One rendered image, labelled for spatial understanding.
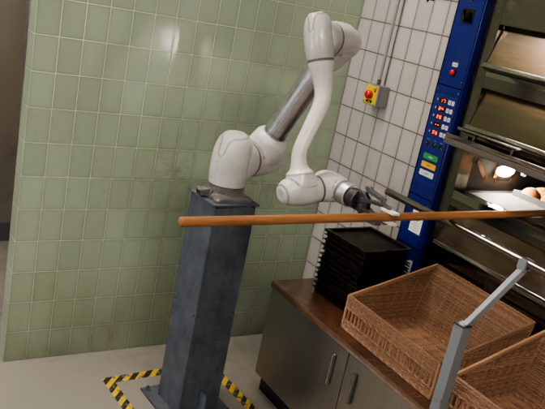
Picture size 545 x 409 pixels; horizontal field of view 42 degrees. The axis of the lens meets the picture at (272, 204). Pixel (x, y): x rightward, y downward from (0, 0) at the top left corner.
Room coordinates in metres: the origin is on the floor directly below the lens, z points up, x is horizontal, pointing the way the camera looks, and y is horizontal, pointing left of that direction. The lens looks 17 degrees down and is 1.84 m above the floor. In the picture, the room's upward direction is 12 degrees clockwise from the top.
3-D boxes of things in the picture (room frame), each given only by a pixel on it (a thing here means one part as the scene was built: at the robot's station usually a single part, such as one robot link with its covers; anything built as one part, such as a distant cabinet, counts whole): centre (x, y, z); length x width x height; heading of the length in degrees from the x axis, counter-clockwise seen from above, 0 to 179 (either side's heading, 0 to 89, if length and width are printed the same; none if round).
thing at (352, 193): (2.47, -0.31, 1.19); 0.09 x 0.07 x 0.08; 36
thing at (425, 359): (2.61, -0.73, 0.72); 0.56 x 0.49 x 0.28; 34
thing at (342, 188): (2.53, -0.27, 1.19); 0.09 x 0.06 x 0.09; 126
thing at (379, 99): (3.49, -0.39, 1.46); 0.10 x 0.07 x 0.10; 35
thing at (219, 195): (2.81, 0.22, 1.03); 0.22 x 0.18 x 0.06; 128
